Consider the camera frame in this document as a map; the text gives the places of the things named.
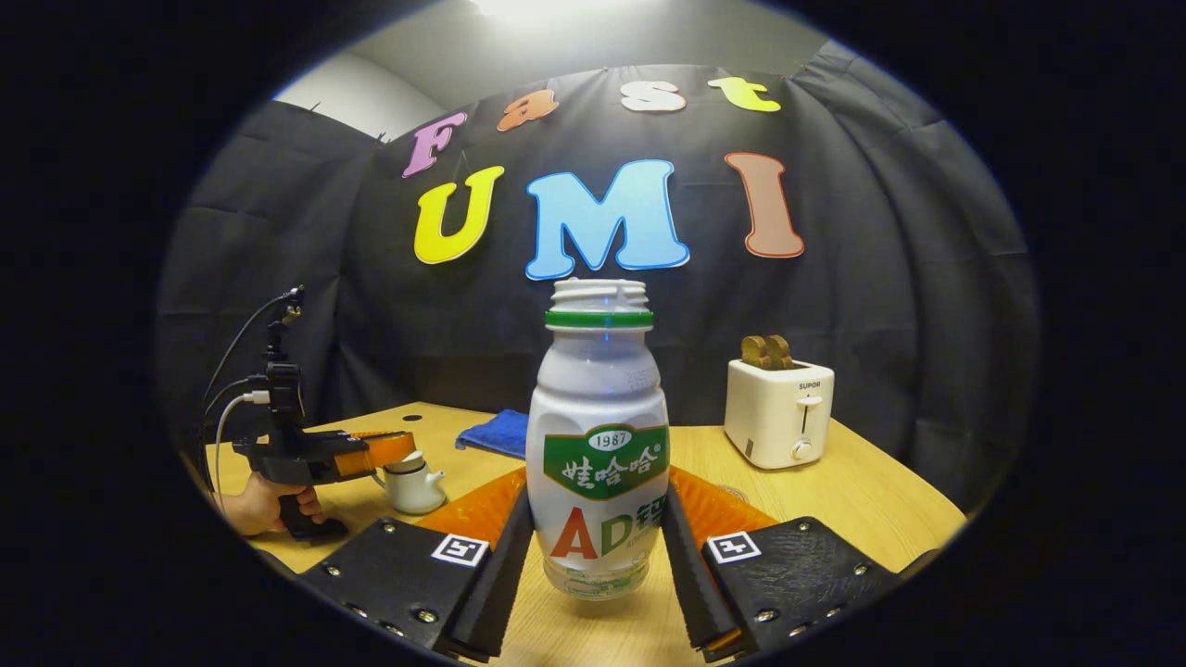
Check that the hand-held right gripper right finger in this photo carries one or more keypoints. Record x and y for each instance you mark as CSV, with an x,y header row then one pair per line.
x,y
797,574

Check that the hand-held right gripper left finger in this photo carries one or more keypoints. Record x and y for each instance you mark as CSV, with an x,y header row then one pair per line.
x,y
408,574

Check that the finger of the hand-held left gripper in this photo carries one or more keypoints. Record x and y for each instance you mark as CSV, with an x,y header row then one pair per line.
x,y
380,452

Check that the white teacup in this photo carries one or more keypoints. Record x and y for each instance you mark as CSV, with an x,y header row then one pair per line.
x,y
412,493

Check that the white water bottle green label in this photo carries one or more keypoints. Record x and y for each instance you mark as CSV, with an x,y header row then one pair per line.
x,y
598,408

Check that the blue towel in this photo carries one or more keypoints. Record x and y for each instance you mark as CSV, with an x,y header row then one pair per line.
x,y
496,434

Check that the white toaster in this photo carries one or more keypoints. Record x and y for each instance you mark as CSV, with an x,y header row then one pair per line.
x,y
774,417

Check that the brown bread slice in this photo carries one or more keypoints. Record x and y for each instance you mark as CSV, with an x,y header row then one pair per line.
x,y
755,352
781,352

